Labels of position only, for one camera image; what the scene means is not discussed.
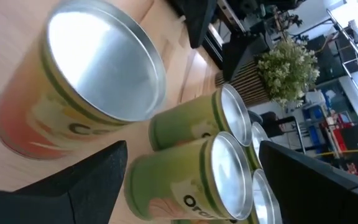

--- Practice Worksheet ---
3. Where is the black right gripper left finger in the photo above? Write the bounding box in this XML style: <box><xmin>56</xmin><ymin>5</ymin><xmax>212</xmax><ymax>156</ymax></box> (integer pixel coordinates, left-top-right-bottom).
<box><xmin>0</xmin><ymin>140</ymin><xmax>128</xmax><ymax>224</ymax></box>

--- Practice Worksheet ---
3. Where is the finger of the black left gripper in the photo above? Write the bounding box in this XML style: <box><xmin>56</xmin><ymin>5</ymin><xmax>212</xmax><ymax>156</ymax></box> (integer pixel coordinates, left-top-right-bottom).
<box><xmin>166</xmin><ymin>0</ymin><xmax>218</xmax><ymax>50</ymax></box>
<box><xmin>221</xmin><ymin>32</ymin><xmax>274</xmax><ymax>83</ymax></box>

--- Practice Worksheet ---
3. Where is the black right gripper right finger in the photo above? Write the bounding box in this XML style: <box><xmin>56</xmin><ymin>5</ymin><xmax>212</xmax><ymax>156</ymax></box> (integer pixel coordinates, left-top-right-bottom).
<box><xmin>259</xmin><ymin>140</ymin><xmax>358</xmax><ymax>224</ymax></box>

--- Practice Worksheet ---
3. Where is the green oranges can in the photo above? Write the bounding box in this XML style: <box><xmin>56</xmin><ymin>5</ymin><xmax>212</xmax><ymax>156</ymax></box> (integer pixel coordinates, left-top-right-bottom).
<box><xmin>250</xmin><ymin>121</ymin><xmax>273</xmax><ymax>170</ymax></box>
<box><xmin>149</xmin><ymin>83</ymin><xmax>253</xmax><ymax>152</ymax></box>
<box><xmin>124</xmin><ymin>131</ymin><xmax>254</xmax><ymax>221</ymax></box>
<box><xmin>249</xmin><ymin>169</ymin><xmax>283</xmax><ymax>224</ymax></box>

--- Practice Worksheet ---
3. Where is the orange corn can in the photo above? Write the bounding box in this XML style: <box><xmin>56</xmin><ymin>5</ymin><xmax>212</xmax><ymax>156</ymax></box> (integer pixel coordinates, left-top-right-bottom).
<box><xmin>0</xmin><ymin>0</ymin><xmax>167</xmax><ymax>160</ymax></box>

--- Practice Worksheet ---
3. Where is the green plant in slatted pot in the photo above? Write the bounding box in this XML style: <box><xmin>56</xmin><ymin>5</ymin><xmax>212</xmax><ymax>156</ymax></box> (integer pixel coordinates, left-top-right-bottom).
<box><xmin>214</xmin><ymin>39</ymin><xmax>321</xmax><ymax>108</ymax></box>

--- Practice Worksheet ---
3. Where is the black table edge rail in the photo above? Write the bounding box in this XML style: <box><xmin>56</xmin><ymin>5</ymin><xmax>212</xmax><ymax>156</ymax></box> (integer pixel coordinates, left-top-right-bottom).
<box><xmin>202</xmin><ymin>23</ymin><xmax>229</xmax><ymax>68</ymax></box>

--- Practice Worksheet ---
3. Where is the yellow hanging cable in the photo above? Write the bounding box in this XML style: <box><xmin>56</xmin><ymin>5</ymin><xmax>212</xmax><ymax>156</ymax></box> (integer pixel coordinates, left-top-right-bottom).
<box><xmin>314</xmin><ymin>146</ymin><xmax>358</xmax><ymax>157</ymax></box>

